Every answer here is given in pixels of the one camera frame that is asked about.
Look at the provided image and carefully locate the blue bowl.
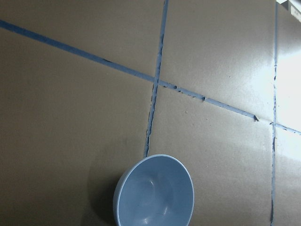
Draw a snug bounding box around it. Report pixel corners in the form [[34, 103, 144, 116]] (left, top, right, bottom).
[[113, 154, 194, 226]]

